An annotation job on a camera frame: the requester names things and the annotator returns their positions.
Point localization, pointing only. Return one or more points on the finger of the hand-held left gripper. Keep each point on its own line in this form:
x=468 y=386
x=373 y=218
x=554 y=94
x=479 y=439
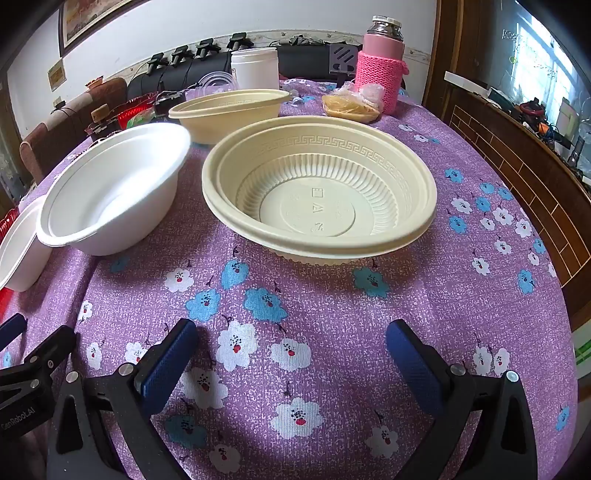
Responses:
x=11 y=328
x=46 y=353

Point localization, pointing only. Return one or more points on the green and white carton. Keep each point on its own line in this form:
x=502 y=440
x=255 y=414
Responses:
x=582 y=350

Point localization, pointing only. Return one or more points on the green wrapper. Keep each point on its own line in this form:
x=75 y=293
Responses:
x=137 y=120

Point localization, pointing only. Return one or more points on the black clamp device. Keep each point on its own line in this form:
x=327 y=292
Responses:
x=240 y=41
x=205 y=48
x=181 y=54
x=157 y=62

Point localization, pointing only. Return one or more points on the clear plastic container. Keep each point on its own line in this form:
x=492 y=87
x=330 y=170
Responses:
x=214 y=85

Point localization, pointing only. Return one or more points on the wooden cabinet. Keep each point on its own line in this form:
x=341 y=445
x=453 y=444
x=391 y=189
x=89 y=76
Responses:
x=521 y=184

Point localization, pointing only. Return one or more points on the white flat box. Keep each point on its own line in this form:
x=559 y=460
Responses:
x=466 y=84

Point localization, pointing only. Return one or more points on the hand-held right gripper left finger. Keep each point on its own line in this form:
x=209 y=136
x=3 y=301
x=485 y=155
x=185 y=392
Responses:
x=166 y=369

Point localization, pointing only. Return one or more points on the red glass bowl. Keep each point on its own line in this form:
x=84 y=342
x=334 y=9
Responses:
x=134 y=110

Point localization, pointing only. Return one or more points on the slotted metal phone stand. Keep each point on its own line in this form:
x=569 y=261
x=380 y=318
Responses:
x=344 y=57

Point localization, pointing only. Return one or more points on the window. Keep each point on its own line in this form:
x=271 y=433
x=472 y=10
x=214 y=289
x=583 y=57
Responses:
x=540 y=50

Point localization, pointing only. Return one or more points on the black jar with cork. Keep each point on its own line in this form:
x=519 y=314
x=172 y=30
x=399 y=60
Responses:
x=99 y=123

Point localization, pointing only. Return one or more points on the pink thermos with knitted sleeve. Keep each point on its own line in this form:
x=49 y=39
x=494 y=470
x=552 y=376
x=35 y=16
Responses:
x=378 y=69

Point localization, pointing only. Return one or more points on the framed wall picture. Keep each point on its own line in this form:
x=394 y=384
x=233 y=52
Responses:
x=92 y=18

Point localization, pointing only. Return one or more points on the red round object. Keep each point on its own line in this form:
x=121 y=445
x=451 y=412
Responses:
x=531 y=110

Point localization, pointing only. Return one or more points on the large beige plastic bowl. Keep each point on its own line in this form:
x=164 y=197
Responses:
x=304 y=217

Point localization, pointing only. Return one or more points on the brown chair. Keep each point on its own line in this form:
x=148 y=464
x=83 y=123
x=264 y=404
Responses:
x=108 y=90
x=51 y=138

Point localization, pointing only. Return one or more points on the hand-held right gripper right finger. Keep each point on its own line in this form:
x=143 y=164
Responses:
x=415 y=369

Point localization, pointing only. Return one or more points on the purple floral tablecloth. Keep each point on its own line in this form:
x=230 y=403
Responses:
x=300 y=300

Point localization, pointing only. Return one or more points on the large white foam bowl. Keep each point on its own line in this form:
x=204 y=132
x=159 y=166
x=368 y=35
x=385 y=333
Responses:
x=111 y=198

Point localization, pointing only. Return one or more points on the small framed wall sign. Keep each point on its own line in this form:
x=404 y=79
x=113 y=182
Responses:
x=56 y=74

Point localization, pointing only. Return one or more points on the plastic bag of food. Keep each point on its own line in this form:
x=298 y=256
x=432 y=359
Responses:
x=351 y=108

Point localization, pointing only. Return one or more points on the white plastic jar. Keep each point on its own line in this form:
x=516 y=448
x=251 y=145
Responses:
x=254 y=69

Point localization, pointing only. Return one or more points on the black sofa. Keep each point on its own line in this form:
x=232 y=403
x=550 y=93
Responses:
x=300 y=62

